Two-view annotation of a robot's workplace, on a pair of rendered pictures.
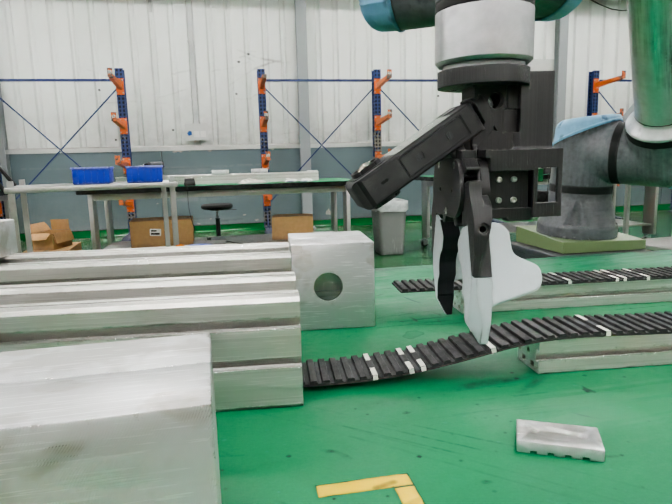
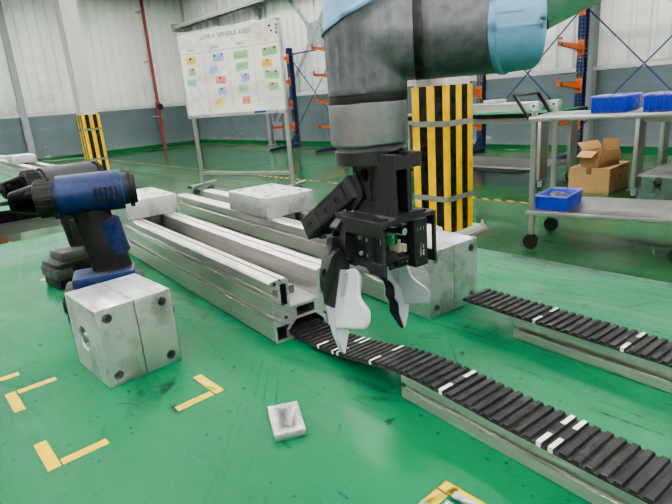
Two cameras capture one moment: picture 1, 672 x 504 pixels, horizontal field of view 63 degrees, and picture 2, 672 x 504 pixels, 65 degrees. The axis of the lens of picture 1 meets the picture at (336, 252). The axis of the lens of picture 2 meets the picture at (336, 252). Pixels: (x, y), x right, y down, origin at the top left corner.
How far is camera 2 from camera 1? 59 cm
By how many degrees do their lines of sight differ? 59
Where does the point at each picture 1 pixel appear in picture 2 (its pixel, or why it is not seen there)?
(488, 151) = (342, 216)
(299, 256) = not seen: hidden behind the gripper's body
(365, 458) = (232, 376)
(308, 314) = not seen: hidden behind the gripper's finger
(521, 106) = (375, 182)
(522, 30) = (352, 127)
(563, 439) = (278, 419)
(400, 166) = (316, 215)
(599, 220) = not seen: outside the picture
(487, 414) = (311, 394)
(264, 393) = (263, 328)
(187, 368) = (124, 299)
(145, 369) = (122, 294)
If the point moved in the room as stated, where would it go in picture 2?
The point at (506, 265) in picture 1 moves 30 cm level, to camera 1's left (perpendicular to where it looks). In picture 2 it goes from (351, 303) to (242, 245)
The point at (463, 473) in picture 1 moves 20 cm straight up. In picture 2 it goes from (234, 403) to (206, 217)
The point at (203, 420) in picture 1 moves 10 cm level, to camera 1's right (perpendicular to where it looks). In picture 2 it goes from (93, 316) to (107, 349)
